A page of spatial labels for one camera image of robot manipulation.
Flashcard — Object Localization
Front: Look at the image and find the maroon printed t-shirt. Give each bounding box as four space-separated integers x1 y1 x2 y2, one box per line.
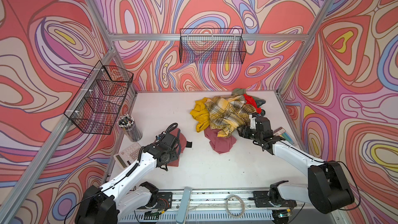
167 128 188 167

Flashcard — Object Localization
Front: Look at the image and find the clear cup of pens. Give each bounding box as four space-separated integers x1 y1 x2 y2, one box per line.
117 114 143 142

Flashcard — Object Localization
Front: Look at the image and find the left black wire basket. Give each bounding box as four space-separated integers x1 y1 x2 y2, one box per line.
64 61 134 135

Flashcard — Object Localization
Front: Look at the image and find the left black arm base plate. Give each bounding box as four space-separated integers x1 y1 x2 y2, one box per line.
138 191 173 211

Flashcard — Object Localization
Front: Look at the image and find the dark green cloth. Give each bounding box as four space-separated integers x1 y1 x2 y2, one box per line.
254 97 266 116

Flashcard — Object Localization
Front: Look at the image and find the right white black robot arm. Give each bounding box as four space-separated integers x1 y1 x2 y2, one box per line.
237 115 354 214

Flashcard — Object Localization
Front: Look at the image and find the grey rail handle bracket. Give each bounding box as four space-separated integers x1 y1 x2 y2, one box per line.
176 187 193 224

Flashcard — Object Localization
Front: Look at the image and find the olive grey cloth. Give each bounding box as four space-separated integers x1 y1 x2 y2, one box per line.
232 88 246 95

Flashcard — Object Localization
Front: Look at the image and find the coiled beige cable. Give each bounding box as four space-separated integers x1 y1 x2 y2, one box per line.
225 194 246 219

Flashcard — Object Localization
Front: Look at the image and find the colourful striped booklet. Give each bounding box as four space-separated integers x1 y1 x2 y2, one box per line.
273 127 295 145

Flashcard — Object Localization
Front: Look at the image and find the aluminium front rail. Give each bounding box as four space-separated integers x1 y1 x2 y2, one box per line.
118 186 343 212

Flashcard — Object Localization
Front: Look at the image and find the bright red cloth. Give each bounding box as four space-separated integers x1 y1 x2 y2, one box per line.
243 94 262 114

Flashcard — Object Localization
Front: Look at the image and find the mustard yellow cloth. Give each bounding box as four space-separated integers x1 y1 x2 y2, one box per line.
190 97 210 133

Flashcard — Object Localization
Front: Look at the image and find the back black wire basket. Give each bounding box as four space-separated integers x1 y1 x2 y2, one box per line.
179 27 247 64

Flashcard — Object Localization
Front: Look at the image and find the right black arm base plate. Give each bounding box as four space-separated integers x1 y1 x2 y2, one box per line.
248 190 297 208

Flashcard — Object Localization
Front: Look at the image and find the plain maroon cloth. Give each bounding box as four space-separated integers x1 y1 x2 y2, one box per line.
204 127 237 154

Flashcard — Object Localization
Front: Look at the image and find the yellow plaid flannel shirt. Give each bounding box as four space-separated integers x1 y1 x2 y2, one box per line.
205 95 257 138

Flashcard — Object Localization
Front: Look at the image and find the black wire basket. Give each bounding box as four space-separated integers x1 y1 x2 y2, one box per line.
64 61 134 135
179 27 247 64

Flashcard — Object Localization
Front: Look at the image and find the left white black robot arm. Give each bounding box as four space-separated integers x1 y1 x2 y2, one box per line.
74 123 181 224

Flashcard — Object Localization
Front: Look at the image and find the white desk calculator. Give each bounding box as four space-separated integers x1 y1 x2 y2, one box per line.
114 143 141 169

